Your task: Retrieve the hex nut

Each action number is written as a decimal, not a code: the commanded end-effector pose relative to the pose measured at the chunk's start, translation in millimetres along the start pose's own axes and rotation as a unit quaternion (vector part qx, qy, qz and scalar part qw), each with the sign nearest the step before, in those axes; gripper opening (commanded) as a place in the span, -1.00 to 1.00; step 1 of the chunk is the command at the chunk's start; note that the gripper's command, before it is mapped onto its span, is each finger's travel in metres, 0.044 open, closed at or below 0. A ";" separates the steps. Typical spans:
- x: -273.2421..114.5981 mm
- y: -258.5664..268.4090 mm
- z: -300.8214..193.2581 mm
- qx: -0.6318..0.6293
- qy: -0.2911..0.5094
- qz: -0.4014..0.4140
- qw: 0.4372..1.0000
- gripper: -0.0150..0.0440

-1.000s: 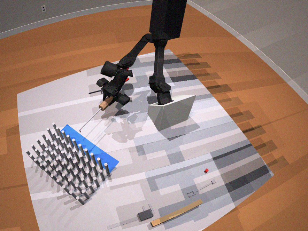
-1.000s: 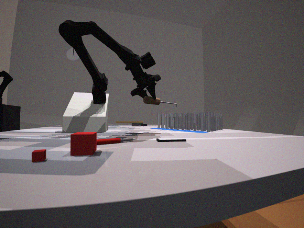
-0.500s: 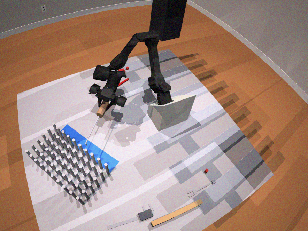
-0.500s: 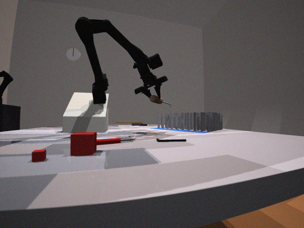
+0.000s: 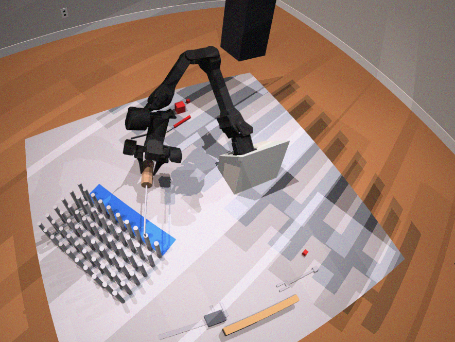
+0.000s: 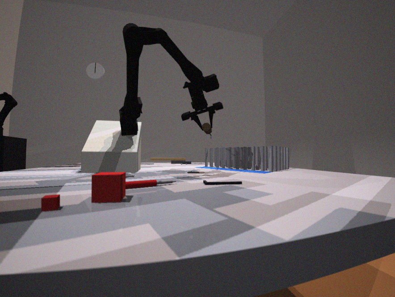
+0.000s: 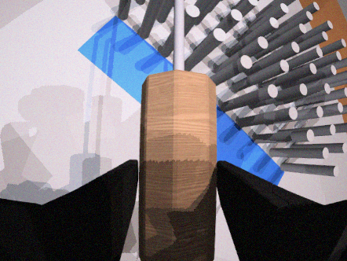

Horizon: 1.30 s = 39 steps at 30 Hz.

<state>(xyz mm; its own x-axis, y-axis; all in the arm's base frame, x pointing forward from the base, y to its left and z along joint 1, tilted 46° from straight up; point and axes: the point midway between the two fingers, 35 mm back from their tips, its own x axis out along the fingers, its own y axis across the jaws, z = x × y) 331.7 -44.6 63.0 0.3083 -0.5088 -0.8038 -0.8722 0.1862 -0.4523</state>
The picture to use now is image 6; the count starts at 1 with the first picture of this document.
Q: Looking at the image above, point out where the tan flat bar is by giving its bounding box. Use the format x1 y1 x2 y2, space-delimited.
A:
150 158 185 164

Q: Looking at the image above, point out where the red-handled screwdriver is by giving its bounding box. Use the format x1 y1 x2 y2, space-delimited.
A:
126 179 176 189

